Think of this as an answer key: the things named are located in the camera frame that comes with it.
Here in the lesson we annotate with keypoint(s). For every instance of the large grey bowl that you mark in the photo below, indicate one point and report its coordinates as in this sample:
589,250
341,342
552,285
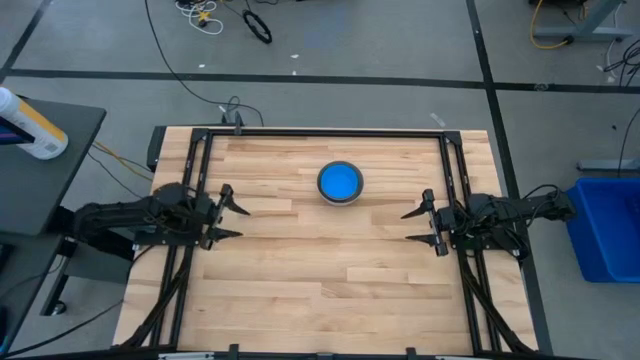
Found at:
341,202

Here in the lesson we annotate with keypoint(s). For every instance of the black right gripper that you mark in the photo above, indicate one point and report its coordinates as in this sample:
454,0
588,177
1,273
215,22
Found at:
442,222

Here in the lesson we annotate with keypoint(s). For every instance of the blue plastic bowl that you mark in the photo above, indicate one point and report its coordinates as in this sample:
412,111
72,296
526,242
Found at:
340,181

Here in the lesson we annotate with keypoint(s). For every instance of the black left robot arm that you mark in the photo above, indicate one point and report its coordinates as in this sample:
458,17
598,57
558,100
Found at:
130,215

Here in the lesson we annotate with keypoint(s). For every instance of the blue plastic bin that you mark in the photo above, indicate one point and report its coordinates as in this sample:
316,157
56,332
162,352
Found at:
607,230

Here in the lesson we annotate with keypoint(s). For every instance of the black side table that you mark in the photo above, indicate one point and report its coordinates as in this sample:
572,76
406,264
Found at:
45,190

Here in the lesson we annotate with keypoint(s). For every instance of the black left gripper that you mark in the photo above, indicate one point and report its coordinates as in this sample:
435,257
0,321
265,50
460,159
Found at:
210,212

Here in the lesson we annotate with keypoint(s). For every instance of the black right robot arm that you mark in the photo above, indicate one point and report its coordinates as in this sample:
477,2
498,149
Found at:
505,212

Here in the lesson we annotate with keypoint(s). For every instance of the black metal table frame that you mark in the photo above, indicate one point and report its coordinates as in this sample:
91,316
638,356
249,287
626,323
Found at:
325,133

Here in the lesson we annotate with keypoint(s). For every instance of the grey floor bar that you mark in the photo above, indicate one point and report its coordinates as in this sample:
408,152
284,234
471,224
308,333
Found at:
607,165

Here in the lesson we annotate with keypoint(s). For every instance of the grey table base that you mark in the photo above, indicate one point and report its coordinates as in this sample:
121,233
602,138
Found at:
582,32

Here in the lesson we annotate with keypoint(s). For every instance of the white bottle with yellow label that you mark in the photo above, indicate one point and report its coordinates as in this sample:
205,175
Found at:
37,132

